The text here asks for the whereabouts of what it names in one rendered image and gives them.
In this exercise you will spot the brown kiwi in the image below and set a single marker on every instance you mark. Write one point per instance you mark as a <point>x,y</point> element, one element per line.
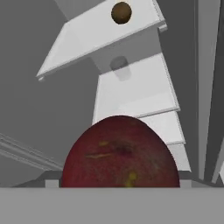
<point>121,12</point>

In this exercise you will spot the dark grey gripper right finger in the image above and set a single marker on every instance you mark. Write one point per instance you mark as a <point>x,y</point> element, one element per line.
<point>189,180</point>

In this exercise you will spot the dark red potato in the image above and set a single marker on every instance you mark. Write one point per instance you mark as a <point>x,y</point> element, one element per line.
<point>120,154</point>

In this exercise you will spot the grey fridge door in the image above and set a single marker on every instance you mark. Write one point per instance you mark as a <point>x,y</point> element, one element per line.
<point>208,87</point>

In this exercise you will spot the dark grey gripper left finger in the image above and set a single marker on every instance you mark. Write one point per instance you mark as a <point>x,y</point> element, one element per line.
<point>43,178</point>

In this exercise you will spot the grey translucent jar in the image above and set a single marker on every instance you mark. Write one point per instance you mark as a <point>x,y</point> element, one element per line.
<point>120,67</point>

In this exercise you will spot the white fridge shelf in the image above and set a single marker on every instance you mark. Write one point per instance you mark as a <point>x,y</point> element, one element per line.
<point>102,35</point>
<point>166,128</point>
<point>137,93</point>
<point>181,157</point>

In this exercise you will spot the grey fridge rail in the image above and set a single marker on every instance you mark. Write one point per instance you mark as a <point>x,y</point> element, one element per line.
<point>26,153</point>

